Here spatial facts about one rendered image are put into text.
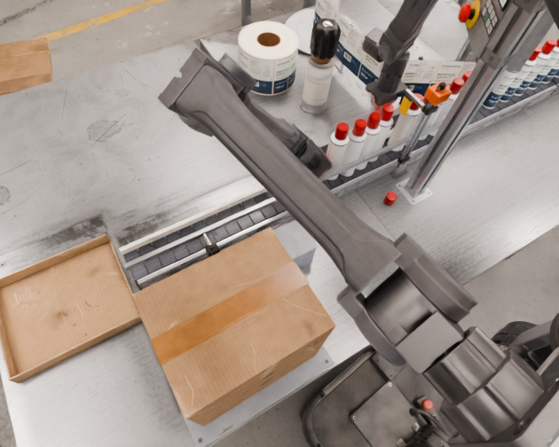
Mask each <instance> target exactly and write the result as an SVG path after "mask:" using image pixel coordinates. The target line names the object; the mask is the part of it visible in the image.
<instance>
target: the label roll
mask: <svg viewBox="0 0 559 447"><path fill-rule="evenodd" d="M238 43H239V65H240V66H241V67H243V69H244V70H245V71H246V72H248V73H249V74H250V75H251V76H252V77H253V78H255V80H256V81H257V84H256V85H255V86H254V87H253V89H252V90H251V91H252V92H254V93H256V94H259V95H265V96H273V95H278V94H281V93H283V92H285V91H287V90H289V89H290V88H291V87H292V86H293V84H294V82H295V71H296V62H297V54H298V46H299V38H298V36H297V34H296V32H295V31H294V30H293V29H292V28H290V27H288V26H286V25H284V24H281V23H278V22H273V21H259V22H255V23H252V24H250V25H248V26H246V27H244V28H243V29H242V30H241V31H240V33H239V37H238Z"/></svg>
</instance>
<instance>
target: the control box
mask: <svg viewBox="0 0 559 447"><path fill-rule="evenodd" d="M486 1H487V0H475V1H474V3H473V4H472V5H471V9H475V10H476V11H475V15H474V18H473V19H472V20H467V21H466V22H465V25H466V28H467V31H468V38H469V40H470V44H471V48H472V51H473V54H474V58H475V62H476V63H477V61H478V60H479V59H480V58H482V57H483V55H484V53H485V51H486V49H487V47H486V46H487V45H488V43H489V42H490V40H491V39H492V36H493V35H494V33H495V31H496V29H497V28H498V26H499V24H500V23H501V21H502V19H503V18H504V16H505V14H506V13H507V11H508V8H509V7H510V5H511V4H512V3H513V2H514V1H515V0H509V2H508V4H507V6H506V8H505V10H504V11H503V12H502V11H501V8H500V4H499V2H498V0H492V1H493V4H494V6H495V9H496V12H497V14H498V17H499V21H498V23H497V25H496V27H495V28H494V30H493V31H492V33H491V35H490V37H489V38H488V35H487V33H486V30H485V26H484V22H483V19H482V16H481V11H482V10H483V8H484V5H485V3H486ZM545 9H546V10H545V11H544V13H543V14H542V16H541V17H540V18H539V20H538V22H537V23H536V25H535V26H534V28H533V29H532V31H531V32H530V34H529V35H528V36H527V38H526V39H525V41H524V43H523V44H522V46H521V47H520V49H519V50H518V52H517V53H516V54H515V55H514V56H513V58H512V59H511V60H510V61H509V63H508V67H507V68H506V70H507V71H516V72H519V71H520V70H521V69H522V68H523V66H524V64H525V63H526V62H527V60H528V59H529V57H530V56H531V55H532V54H533V52H534V51H535V49H536V48H537V47H538V45H539V43H540V42H541V41H542V39H543V38H544V36H545V35H546V34H547V32H548V30H549V29H550V28H551V27H552V26H553V24H554V23H555V22H554V20H553V18H552V16H551V14H550V12H549V10H548V8H547V7H546V8H545Z"/></svg>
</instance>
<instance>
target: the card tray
mask: <svg viewBox="0 0 559 447"><path fill-rule="evenodd" d="M132 295H133V293H132V292H131V289H130V285H129V283H128V281H127V279H126V277H125V274H124V272H123V270H122V266H121V264H120V262H119V260H118V257H117V255H116V252H115V251H114V247H113V245H112V242H111V240H110V239H109V238H108V237H107V235H106V234H104V235H101V236H99V237H97V238H95V239H91V240H89V241H87V242H84V243H82V244H81V245H78V246H76V247H72V248H70V249H68V250H66V251H64V252H61V253H59V254H56V255H54V256H51V257H49V258H46V259H44V260H42V261H40V262H38V263H34V264H32V265H29V266H28V267H26V268H23V269H21V270H18V271H15V272H13V273H11V274H9V275H6V276H4V277H1V278H0V346H1V350H2V353H3V358H4V364H5V369H6V372H7V376H8V380H9V381H13V382H16V383H19V382H21V381H23V380H25V379H27V378H29V377H31V376H33V375H35V374H37V373H39V372H41V371H43V370H45V369H47V368H49V367H51V366H53V365H55V364H57V363H59V362H61V361H63V360H65V359H67V358H69V357H71V356H73V355H75V354H77V353H79V352H81V351H83V350H85V349H87V348H89V347H91V346H93V345H95V344H97V343H99V342H101V341H103V340H105V339H107V338H109V337H111V336H113V335H115V334H117V333H119V332H121V331H123V330H125V329H127V328H129V327H131V326H133V325H135V324H137V323H139V322H141V321H142V318H141V317H140V315H139V312H138V309H137V306H136V304H135V303H134V300H133V298H132Z"/></svg>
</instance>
